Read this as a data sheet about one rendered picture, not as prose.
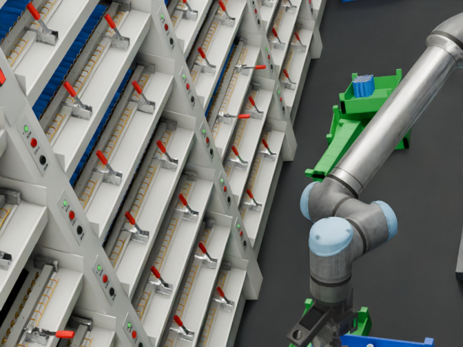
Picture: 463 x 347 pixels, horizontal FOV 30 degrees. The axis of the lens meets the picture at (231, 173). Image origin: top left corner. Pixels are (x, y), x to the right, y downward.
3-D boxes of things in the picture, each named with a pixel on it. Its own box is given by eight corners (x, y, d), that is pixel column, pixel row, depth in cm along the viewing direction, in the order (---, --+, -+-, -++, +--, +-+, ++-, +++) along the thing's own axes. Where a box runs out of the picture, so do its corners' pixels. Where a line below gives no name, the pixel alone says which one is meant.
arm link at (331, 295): (329, 292, 182) (299, 272, 189) (330, 311, 185) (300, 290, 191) (360, 275, 187) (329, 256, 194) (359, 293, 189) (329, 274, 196)
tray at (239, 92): (258, 58, 305) (262, 36, 298) (219, 171, 262) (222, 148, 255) (203, 45, 307) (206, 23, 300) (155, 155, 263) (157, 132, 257)
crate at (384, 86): (354, 91, 358) (352, 73, 355) (404, 87, 351) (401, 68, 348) (341, 114, 331) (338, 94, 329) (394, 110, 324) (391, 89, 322)
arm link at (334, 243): (364, 226, 181) (330, 244, 176) (363, 274, 187) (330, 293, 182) (333, 208, 187) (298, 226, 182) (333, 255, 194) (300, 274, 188)
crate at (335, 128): (413, 115, 336) (410, 98, 331) (408, 149, 321) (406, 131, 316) (337, 120, 346) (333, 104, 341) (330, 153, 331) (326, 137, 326)
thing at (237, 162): (271, 100, 317) (277, 71, 307) (235, 216, 273) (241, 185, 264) (218, 88, 318) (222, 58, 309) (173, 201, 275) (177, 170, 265)
